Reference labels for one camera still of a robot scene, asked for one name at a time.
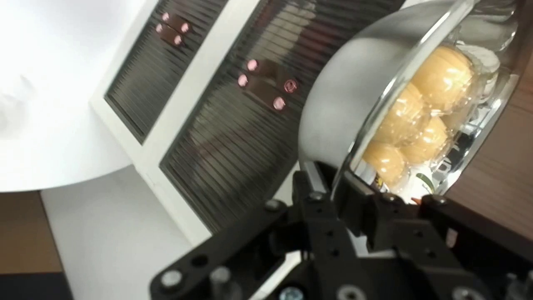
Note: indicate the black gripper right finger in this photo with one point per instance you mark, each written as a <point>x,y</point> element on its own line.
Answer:
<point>472,236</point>

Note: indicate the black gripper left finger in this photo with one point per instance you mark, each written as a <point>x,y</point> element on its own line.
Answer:
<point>327,234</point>

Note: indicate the silver metal dish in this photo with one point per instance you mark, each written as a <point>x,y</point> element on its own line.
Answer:
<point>361,83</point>

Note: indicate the white three-tier cabinet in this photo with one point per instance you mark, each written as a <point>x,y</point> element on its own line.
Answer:
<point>206,98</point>

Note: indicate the yellow bread rolls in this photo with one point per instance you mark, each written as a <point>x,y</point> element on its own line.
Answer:
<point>414,131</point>

